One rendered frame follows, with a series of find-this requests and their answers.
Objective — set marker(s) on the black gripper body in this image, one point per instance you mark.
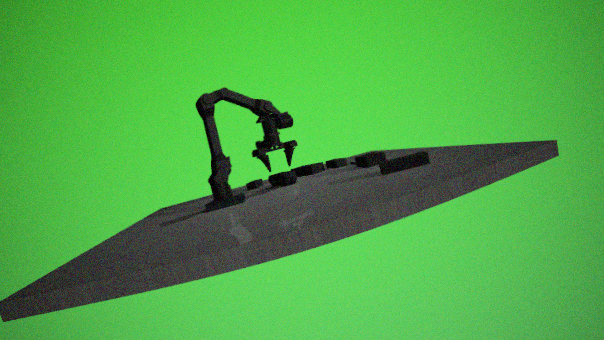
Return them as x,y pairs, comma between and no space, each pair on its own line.
272,140

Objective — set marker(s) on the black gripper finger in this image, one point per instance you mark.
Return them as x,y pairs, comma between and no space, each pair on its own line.
266,162
289,153

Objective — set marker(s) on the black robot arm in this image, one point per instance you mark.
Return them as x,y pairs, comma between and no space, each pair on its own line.
220,164

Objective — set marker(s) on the dark grey controller unit with green rocker switches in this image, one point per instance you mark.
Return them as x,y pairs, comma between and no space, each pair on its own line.
283,178

